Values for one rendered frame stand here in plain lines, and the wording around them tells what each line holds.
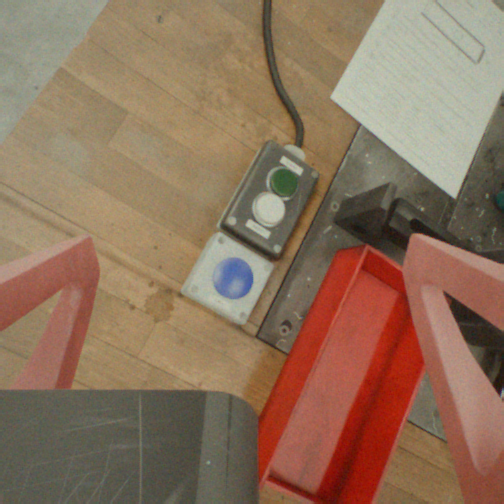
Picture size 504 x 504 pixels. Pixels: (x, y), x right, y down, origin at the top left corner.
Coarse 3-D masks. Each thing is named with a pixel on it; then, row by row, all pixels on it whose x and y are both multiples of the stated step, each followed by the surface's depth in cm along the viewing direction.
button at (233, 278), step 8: (224, 264) 40; (232, 264) 41; (240, 264) 41; (248, 264) 42; (216, 272) 40; (224, 272) 40; (232, 272) 41; (240, 272) 41; (248, 272) 41; (216, 280) 40; (224, 280) 40; (232, 280) 41; (240, 280) 41; (248, 280) 41; (216, 288) 40; (224, 288) 40; (232, 288) 40; (240, 288) 41; (248, 288) 41; (224, 296) 40; (232, 296) 41; (240, 296) 41
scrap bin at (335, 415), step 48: (336, 288) 44; (384, 288) 50; (336, 336) 47; (384, 336) 49; (288, 384) 42; (336, 384) 47; (384, 384) 48; (288, 432) 44; (336, 432) 46; (384, 432) 44; (288, 480) 44; (336, 480) 46
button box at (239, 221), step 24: (264, 0) 48; (264, 24) 48; (288, 96) 48; (264, 144) 45; (264, 168) 44; (288, 168) 44; (312, 168) 46; (240, 192) 43; (264, 192) 43; (240, 216) 42; (288, 216) 44; (240, 240) 45; (264, 240) 43
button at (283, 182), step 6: (282, 168) 44; (276, 174) 43; (282, 174) 43; (288, 174) 44; (294, 174) 44; (270, 180) 43; (276, 180) 43; (282, 180) 43; (288, 180) 44; (294, 180) 44; (270, 186) 43; (276, 186) 43; (282, 186) 43; (288, 186) 43; (294, 186) 44; (276, 192) 43; (282, 192) 43; (288, 192) 43
